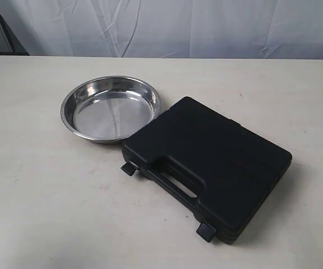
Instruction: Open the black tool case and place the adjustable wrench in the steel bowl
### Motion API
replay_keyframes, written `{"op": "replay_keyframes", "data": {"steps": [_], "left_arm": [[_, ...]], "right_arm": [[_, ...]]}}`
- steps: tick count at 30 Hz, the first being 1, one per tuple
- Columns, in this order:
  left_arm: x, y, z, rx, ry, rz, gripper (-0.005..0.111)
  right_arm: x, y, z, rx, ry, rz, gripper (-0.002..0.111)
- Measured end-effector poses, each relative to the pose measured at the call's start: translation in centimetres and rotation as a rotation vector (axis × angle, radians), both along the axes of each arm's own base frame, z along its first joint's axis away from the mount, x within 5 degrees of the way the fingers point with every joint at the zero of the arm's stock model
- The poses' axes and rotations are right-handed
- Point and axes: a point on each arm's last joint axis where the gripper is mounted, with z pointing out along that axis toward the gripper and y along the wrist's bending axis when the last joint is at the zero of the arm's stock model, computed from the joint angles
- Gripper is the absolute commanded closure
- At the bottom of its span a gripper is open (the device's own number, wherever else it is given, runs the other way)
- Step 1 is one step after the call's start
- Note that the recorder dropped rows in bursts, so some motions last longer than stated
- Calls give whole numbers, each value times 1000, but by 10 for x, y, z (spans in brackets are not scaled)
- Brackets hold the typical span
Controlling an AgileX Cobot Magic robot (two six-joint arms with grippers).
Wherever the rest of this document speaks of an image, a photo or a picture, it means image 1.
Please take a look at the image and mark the black plastic tool case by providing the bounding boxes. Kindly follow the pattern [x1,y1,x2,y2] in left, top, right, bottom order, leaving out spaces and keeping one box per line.
[122,96,292,244]

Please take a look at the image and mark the round stainless steel pan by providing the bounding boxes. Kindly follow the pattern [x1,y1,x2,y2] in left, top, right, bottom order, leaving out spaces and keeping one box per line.
[60,76,162,144]

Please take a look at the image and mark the white wrinkled backdrop curtain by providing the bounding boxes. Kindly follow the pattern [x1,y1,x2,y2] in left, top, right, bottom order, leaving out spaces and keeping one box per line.
[0,0,323,59]

